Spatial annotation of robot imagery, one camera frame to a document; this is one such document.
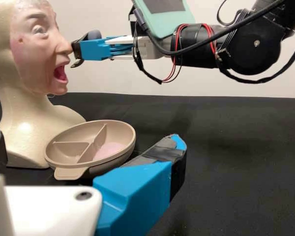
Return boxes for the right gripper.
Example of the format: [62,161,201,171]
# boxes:
[71,32,174,61]

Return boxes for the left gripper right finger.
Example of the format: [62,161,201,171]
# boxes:
[92,133,188,236]

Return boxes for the grey-handled spoon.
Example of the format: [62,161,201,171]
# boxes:
[70,29,102,68]

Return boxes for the dummy head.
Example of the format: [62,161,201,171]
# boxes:
[0,0,87,169]

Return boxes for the beige divided bowl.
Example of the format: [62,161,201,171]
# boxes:
[44,119,137,181]

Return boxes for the right wrist camera phone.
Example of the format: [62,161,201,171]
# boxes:
[128,0,196,39]

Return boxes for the black cable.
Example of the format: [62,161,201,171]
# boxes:
[135,0,287,55]

